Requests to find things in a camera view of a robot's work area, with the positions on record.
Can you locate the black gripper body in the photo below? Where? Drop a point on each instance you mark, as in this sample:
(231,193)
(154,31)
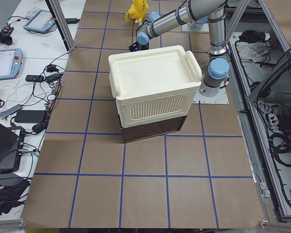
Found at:
(142,46)

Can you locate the cream plastic drawer cabinet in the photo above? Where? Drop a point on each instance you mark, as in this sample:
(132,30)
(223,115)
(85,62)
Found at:
(153,85)

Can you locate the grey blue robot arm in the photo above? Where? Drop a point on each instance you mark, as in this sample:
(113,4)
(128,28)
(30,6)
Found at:
(157,25)

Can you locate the yellow plush toy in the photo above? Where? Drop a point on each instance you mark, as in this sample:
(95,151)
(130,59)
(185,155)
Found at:
(137,11)

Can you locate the dark brown base box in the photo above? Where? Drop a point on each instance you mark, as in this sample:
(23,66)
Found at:
(149,130)

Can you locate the upper blue teach pendant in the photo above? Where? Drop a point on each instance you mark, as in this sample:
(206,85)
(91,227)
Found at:
(41,22)

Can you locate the blue teach pendant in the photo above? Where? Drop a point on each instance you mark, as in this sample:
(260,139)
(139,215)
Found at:
(41,22)
(10,63)

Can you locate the black remote device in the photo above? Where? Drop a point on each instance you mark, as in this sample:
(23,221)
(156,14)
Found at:
(34,78)

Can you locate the crumpled white cloth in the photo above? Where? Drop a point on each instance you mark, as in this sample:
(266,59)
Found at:
(256,52)

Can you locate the lower blue teach pendant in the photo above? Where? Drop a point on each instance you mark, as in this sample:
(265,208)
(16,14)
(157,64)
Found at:
(10,63)

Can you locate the black power adapter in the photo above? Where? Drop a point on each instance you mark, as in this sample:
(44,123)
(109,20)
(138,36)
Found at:
(29,116)

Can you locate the grey usb hub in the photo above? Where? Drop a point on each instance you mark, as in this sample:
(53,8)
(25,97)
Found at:
(10,111)

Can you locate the black laptop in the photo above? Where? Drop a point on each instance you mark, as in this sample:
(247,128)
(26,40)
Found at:
(11,143)

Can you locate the left aluminium frame post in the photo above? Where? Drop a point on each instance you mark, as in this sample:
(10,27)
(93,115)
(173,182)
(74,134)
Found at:
(60,21)

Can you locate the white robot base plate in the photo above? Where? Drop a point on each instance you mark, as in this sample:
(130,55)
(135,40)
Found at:
(220,98)

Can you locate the right aluminium frame rail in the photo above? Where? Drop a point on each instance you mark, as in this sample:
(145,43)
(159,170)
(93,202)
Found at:
(266,93)

